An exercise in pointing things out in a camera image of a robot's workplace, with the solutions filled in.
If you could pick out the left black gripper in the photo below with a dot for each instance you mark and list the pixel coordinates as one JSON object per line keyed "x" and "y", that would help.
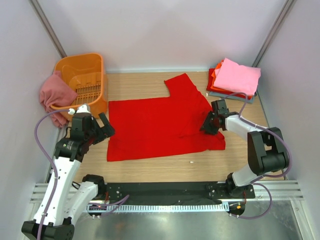
{"x": 100, "y": 130}

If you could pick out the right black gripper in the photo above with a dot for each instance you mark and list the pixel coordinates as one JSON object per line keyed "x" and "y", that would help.
{"x": 208, "y": 125}

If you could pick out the red t shirt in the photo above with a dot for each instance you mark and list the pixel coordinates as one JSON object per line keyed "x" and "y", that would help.
{"x": 211, "y": 88}
{"x": 162, "y": 126}

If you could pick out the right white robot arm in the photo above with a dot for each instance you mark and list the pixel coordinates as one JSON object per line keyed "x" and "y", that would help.
{"x": 266, "y": 150}

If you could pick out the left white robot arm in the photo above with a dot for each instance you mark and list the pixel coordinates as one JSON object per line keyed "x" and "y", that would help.
{"x": 58, "y": 214}

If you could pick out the folded grey t shirt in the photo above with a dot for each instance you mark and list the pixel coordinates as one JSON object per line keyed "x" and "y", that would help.
{"x": 241, "y": 98}

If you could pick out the folded red t shirt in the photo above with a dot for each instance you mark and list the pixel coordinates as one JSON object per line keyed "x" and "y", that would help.
{"x": 211, "y": 88}

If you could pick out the orange plastic basket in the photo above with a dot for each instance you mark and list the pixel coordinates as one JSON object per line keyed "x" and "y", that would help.
{"x": 85, "y": 74}

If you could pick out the folded pink t shirt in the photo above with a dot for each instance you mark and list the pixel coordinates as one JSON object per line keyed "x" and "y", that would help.
{"x": 237, "y": 77}

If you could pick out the dusty pink t shirt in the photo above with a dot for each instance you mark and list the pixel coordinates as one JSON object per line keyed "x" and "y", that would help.
{"x": 55, "y": 91}

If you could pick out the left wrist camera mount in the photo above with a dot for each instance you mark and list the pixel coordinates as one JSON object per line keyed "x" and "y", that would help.
{"x": 82, "y": 110}

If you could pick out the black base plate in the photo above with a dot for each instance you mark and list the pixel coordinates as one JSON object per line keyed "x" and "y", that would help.
{"x": 212, "y": 190}

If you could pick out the white slotted cable duct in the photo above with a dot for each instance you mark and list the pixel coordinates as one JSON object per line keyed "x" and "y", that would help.
{"x": 223, "y": 207}

